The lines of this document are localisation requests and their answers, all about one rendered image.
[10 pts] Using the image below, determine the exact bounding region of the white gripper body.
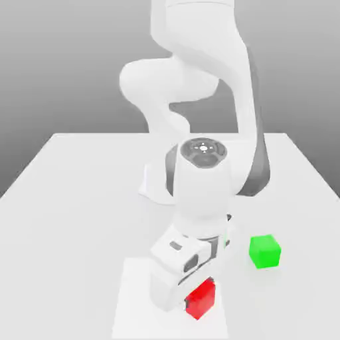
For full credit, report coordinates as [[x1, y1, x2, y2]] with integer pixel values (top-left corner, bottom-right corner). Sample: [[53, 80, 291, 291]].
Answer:
[[149, 224, 237, 312]]

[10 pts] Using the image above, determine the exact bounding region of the small red cube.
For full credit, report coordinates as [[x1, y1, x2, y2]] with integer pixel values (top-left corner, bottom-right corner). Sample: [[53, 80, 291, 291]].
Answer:
[[185, 277, 216, 321]]

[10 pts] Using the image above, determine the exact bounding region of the small green cube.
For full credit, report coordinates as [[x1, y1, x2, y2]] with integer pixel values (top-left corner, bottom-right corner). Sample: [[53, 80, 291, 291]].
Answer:
[[248, 234, 282, 270]]

